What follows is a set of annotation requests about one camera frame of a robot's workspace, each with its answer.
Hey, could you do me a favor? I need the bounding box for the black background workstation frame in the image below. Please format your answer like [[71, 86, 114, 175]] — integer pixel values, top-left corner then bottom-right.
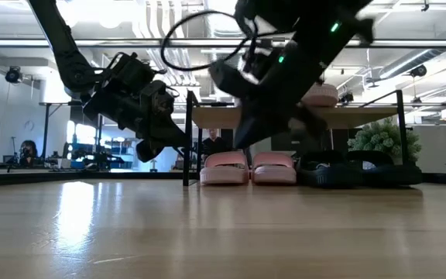
[[39, 101, 185, 171]]

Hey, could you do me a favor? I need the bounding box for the green bushy plant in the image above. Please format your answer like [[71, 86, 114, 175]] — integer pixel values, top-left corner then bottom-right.
[[346, 117, 424, 164]]

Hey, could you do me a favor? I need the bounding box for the wooden shelf with black frame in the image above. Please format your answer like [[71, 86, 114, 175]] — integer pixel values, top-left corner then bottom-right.
[[182, 88, 409, 188]]

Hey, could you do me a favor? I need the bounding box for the black table edge rail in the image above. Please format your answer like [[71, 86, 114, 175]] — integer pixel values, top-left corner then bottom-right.
[[0, 170, 446, 188]]

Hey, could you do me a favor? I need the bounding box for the black overhead frame bar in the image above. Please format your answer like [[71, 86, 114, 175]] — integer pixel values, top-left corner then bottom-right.
[[0, 37, 446, 50]]

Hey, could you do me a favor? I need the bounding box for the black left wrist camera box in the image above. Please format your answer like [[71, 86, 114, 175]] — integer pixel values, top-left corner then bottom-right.
[[108, 51, 158, 91]]

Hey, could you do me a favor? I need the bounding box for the person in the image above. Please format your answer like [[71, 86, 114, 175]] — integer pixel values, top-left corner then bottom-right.
[[19, 139, 39, 168], [201, 128, 228, 157]]

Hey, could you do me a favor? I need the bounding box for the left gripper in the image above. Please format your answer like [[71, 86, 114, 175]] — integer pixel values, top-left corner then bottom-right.
[[82, 77, 189, 164]]

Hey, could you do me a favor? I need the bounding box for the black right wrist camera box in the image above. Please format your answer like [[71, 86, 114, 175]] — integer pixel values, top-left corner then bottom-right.
[[208, 57, 261, 100]]

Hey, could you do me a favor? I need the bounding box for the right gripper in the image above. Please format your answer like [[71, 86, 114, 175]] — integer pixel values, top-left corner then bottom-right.
[[232, 41, 329, 151]]

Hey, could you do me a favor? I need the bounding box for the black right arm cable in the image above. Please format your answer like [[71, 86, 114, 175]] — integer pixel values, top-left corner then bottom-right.
[[160, 9, 256, 73]]

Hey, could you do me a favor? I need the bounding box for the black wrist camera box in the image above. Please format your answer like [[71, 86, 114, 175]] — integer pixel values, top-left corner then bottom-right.
[[208, 57, 261, 100], [108, 51, 158, 91]]

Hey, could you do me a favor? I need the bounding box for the black ceiling spotlight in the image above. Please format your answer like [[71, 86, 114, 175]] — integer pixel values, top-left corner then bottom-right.
[[5, 65, 23, 84], [409, 64, 428, 79]]

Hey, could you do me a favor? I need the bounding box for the silver ventilation duct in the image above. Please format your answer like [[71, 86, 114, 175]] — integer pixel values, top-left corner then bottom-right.
[[203, 0, 243, 63]]

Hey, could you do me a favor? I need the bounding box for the blue background workbench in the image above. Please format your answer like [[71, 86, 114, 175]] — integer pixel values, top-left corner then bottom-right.
[[67, 135, 137, 171]]

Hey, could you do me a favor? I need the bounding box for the pink rubber slide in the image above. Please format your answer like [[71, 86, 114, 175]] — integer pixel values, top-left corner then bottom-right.
[[199, 150, 250, 186], [301, 82, 339, 109], [250, 151, 298, 185]]

